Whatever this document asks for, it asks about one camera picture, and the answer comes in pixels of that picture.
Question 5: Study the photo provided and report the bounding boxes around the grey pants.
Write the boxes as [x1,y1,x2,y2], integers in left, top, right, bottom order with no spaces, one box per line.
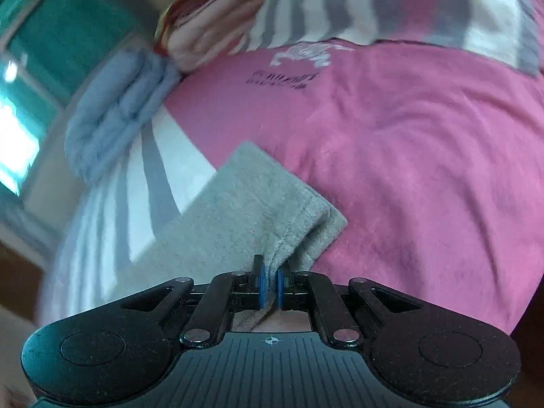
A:
[127,140,349,333]

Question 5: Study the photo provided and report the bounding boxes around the folded light pink blanket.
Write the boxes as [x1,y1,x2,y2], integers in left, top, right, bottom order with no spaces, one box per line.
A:
[168,0,294,74]

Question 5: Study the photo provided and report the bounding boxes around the folded light blue duvet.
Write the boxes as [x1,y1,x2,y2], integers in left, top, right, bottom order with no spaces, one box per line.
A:
[64,47,184,184]

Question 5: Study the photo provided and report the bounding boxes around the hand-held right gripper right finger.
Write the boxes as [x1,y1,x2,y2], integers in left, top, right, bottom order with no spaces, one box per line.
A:
[276,265,421,347]

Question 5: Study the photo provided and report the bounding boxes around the striped pink grey bed sheet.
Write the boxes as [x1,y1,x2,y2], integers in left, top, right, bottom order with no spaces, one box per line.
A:
[38,38,544,343]

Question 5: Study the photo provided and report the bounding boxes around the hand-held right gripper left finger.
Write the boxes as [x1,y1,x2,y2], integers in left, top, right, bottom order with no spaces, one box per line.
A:
[121,255,268,348]

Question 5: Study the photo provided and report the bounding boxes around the striped grey white pillow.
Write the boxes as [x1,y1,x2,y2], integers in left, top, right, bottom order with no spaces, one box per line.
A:
[236,0,544,78]

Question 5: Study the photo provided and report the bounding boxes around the window with green glass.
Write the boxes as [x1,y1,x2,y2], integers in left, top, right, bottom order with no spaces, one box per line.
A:
[0,0,147,198]

